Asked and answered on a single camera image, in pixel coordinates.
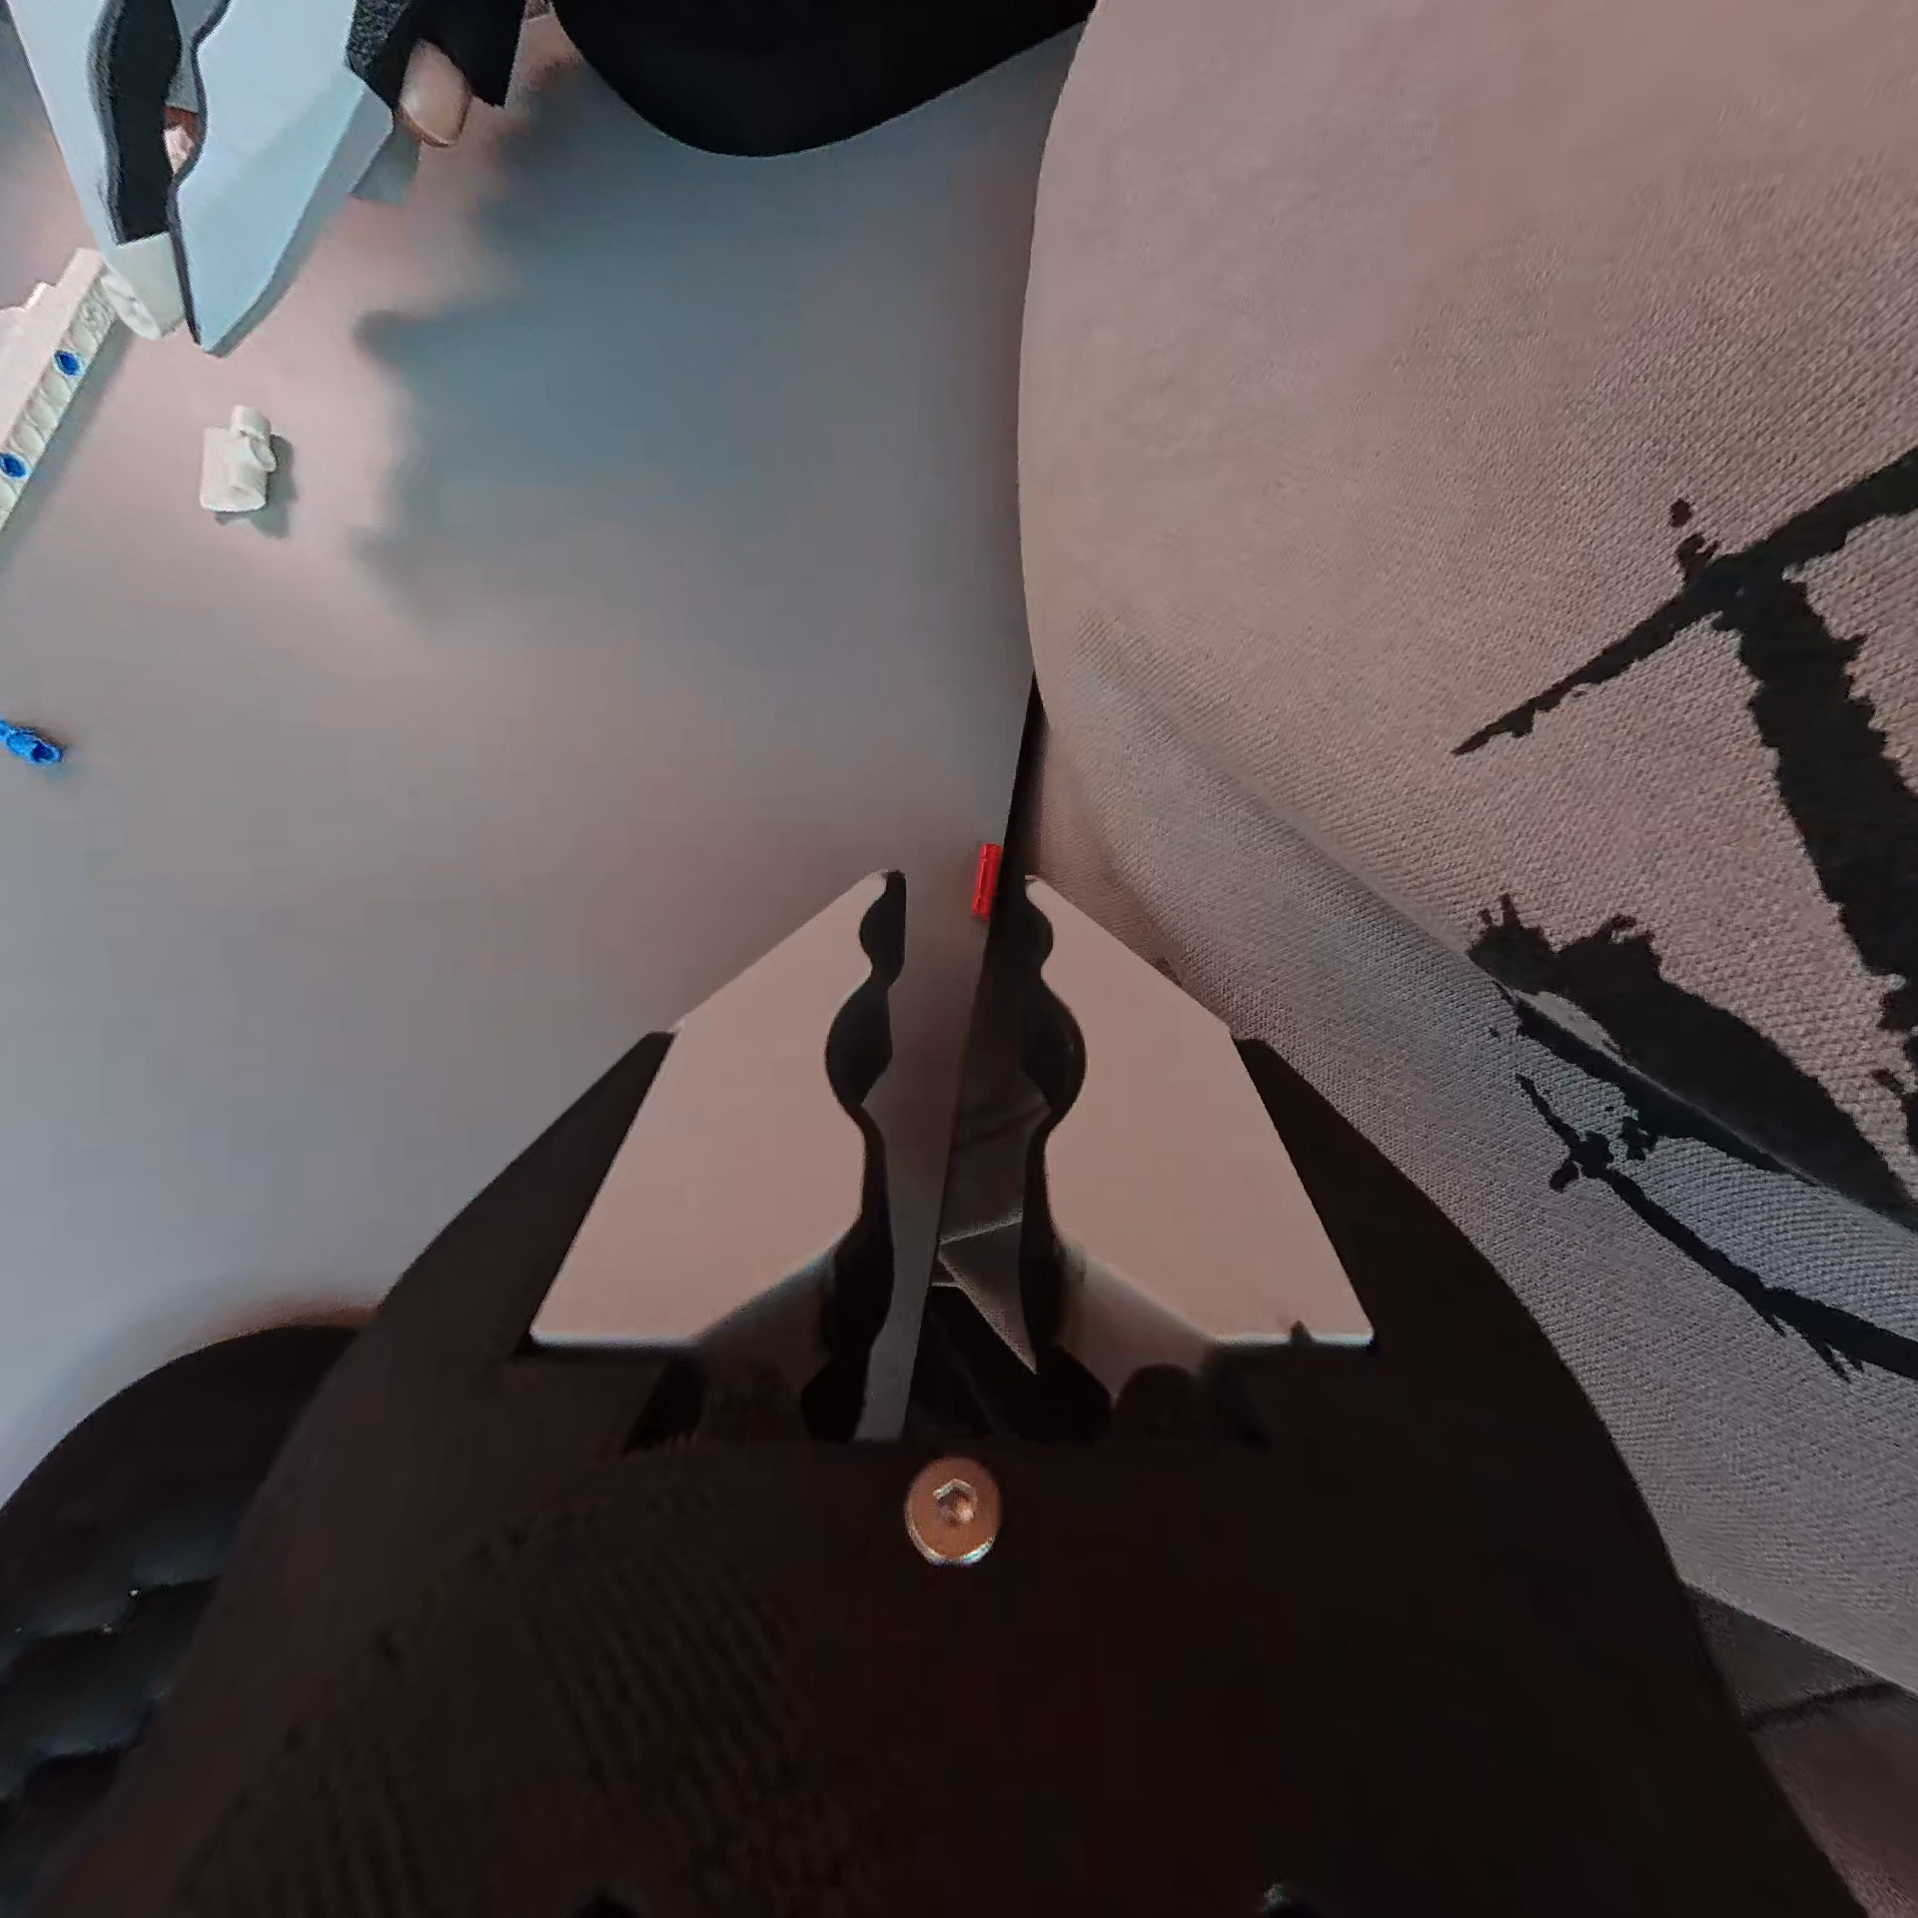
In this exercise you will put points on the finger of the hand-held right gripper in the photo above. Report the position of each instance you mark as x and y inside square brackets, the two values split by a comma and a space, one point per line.
[276, 149]
[66, 89]

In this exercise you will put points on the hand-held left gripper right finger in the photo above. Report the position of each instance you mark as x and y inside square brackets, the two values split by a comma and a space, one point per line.
[1200, 1182]

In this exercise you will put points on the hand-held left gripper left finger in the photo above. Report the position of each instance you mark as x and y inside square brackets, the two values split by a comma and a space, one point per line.
[691, 1182]

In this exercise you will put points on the white curved panel brick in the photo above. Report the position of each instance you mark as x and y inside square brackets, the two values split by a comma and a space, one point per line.
[143, 292]

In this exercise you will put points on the white beam and panel assembly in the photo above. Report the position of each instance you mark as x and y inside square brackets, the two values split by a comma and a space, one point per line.
[36, 388]

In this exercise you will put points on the red connector pin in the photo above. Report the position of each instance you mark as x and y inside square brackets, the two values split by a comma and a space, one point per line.
[984, 876]

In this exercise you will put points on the person's right hand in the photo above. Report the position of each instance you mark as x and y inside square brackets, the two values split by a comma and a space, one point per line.
[435, 106]

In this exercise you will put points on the small white connector brick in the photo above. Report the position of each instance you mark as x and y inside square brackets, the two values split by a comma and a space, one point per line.
[233, 464]

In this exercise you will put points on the black cloth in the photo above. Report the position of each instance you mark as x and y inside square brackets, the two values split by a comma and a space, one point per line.
[809, 76]

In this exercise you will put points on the blue connector pin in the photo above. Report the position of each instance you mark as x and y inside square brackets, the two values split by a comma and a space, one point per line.
[27, 741]

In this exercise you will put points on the black ribbed object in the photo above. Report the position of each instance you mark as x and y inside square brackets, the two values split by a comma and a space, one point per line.
[119, 1499]

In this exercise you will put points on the beige printed sweatshirt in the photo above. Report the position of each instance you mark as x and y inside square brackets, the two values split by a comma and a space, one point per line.
[1422, 449]

